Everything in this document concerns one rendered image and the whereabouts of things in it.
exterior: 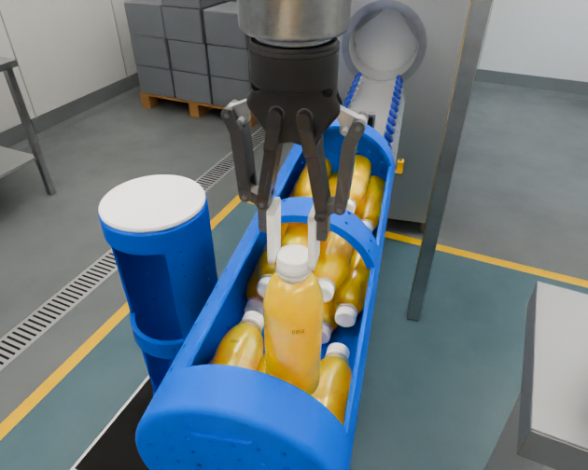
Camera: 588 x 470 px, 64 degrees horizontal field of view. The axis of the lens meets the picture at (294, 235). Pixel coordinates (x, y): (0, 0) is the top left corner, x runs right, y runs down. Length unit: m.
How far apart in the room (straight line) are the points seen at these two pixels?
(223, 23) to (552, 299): 3.51
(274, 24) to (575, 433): 0.69
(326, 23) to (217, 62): 3.89
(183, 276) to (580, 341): 0.91
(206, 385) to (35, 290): 2.29
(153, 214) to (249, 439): 0.77
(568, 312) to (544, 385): 0.20
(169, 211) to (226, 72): 3.06
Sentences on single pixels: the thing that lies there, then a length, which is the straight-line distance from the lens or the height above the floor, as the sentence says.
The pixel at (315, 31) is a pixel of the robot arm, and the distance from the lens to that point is 0.37.
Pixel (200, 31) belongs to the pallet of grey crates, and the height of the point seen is 0.77.
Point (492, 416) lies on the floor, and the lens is 2.17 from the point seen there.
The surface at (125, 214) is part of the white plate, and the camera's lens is 1.27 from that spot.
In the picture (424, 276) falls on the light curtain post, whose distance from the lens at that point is 2.22.
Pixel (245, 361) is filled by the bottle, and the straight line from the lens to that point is 0.73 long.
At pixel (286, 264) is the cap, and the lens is 0.51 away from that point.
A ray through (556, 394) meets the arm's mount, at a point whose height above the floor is 1.07.
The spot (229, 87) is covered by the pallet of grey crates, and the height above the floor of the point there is 0.33.
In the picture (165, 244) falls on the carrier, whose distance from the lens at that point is 1.22.
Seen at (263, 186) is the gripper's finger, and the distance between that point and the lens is 0.47.
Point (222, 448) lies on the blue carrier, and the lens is 0.63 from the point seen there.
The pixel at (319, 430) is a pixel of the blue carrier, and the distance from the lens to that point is 0.60.
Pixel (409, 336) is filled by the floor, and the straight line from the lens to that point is 2.34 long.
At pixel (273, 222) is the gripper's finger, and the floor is 1.43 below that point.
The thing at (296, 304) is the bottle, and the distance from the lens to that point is 0.52.
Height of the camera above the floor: 1.71
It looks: 36 degrees down
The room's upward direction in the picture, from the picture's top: straight up
